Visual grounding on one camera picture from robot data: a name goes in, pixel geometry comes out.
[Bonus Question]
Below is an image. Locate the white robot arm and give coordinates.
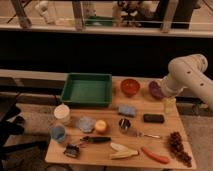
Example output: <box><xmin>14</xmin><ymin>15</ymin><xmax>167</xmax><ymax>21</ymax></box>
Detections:
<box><xmin>161</xmin><ymin>54</ymin><xmax>213</xmax><ymax>111</ymax></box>

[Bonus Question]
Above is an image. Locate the green plastic tray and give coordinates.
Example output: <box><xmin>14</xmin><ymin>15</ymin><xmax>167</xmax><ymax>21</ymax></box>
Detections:
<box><xmin>61</xmin><ymin>73</ymin><xmax>112</xmax><ymax>107</ymax></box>

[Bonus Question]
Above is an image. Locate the red bowl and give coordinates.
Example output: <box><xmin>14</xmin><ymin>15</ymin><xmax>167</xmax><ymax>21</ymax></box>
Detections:
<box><xmin>120</xmin><ymin>78</ymin><xmax>140</xmax><ymax>97</ymax></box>

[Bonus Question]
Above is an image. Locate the black binder clip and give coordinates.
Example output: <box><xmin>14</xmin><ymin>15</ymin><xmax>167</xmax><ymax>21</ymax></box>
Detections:
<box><xmin>64</xmin><ymin>144</ymin><xmax>80</xmax><ymax>158</ymax></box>

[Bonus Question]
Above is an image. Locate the blue sponge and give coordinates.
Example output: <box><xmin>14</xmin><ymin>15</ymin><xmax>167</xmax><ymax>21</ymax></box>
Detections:
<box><xmin>118</xmin><ymin>105</ymin><xmax>136</xmax><ymax>117</ymax></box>

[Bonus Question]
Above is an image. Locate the black office chair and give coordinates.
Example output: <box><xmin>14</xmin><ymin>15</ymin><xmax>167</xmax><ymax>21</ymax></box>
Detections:
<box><xmin>0</xmin><ymin>104</ymin><xmax>47</xmax><ymax>171</ymax></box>

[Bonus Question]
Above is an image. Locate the orange ball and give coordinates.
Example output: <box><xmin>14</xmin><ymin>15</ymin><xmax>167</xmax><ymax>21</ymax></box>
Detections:
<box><xmin>95</xmin><ymin>120</ymin><xmax>107</xmax><ymax>133</ymax></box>

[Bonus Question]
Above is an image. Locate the white cup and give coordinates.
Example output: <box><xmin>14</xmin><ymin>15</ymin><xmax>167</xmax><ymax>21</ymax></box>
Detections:
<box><xmin>53</xmin><ymin>104</ymin><xmax>71</xmax><ymax>125</ymax></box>

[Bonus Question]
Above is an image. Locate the metal spoon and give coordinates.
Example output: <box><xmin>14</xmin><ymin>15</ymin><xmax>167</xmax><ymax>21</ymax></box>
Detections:
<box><xmin>133</xmin><ymin>132</ymin><xmax>162</xmax><ymax>139</ymax></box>

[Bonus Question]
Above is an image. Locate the crumpled clear plastic bag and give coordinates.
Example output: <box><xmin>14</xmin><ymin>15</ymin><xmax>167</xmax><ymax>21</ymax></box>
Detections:
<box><xmin>76</xmin><ymin>117</ymin><xmax>95</xmax><ymax>133</ymax></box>

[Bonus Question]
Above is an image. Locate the dark grape bunch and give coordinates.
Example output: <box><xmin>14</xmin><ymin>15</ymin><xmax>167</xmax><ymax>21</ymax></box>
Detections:
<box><xmin>168</xmin><ymin>132</ymin><xmax>192</xmax><ymax>167</ymax></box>

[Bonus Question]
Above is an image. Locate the blue cup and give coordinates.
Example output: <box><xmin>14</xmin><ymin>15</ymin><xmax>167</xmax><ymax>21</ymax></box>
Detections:
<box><xmin>50</xmin><ymin>125</ymin><xmax>66</xmax><ymax>143</ymax></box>

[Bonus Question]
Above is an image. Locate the purple bowl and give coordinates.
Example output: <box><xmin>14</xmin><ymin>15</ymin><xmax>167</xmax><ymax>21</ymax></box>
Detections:
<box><xmin>148</xmin><ymin>81</ymin><xmax>164</xmax><ymax>100</ymax></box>

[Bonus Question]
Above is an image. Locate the black eraser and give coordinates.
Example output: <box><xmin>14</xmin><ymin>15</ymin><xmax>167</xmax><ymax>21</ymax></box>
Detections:
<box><xmin>143</xmin><ymin>114</ymin><xmax>164</xmax><ymax>123</ymax></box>

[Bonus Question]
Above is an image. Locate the orange carrot toy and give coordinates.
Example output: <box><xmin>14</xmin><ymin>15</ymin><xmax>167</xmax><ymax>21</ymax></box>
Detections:
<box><xmin>141</xmin><ymin>147</ymin><xmax>170</xmax><ymax>164</ymax></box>

